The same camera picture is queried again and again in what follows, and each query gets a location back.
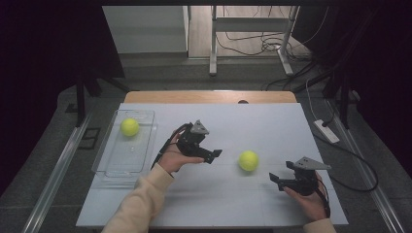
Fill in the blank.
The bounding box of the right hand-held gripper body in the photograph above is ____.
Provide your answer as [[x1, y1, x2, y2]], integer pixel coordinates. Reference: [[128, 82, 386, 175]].
[[279, 156, 332, 197]]

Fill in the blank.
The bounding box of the metal floor rail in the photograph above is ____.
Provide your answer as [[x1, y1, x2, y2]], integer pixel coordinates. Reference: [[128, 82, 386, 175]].
[[20, 110, 95, 233], [325, 98, 406, 233]]

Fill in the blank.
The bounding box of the clear plastic container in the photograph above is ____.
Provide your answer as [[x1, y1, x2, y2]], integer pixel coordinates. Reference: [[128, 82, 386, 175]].
[[91, 109, 158, 189]]

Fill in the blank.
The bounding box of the white cabinet panel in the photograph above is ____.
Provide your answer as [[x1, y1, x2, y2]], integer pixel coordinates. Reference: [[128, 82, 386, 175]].
[[102, 5, 189, 54]]

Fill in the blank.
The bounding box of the person's right hand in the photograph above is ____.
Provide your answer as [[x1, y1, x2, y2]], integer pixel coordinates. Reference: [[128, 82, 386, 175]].
[[283, 172, 328, 223]]

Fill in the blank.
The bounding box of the white desk frame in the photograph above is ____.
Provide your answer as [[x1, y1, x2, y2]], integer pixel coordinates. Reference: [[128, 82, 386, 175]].
[[208, 5, 300, 78]]

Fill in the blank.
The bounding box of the black power cable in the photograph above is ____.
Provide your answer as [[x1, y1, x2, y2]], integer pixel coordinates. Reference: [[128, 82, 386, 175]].
[[312, 96, 379, 193]]

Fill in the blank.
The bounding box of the white table mat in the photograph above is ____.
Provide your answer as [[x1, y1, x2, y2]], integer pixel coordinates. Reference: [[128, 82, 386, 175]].
[[76, 102, 349, 228]]

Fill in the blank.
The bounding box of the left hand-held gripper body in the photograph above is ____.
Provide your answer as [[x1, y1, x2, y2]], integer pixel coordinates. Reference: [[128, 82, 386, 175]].
[[175, 119, 215, 160]]

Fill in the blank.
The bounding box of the person's left hand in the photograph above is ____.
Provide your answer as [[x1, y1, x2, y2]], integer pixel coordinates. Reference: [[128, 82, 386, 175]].
[[157, 131, 206, 175]]

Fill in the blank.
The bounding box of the black stand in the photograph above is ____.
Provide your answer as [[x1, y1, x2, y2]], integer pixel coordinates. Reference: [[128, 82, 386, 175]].
[[65, 72, 132, 128], [292, 61, 358, 130]]

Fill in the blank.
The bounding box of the black gripper strap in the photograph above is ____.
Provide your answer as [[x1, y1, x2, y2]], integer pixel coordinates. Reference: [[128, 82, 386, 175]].
[[151, 121, 192, 170], [315, 176, 332, 218]]

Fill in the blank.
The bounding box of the white power strip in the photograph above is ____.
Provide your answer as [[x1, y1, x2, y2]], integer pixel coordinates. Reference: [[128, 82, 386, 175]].
[[313, 118, 341, 145]]

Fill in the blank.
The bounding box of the yellow tennis ball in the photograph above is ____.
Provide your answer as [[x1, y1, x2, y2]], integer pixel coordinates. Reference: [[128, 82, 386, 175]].
[[120, 117, 141, 138], [238, 150, 259, 172]]

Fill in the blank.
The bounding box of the tangle of floor cables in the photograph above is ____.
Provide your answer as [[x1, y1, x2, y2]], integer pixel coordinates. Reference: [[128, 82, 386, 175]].
[[215, 5, 329, 61]]

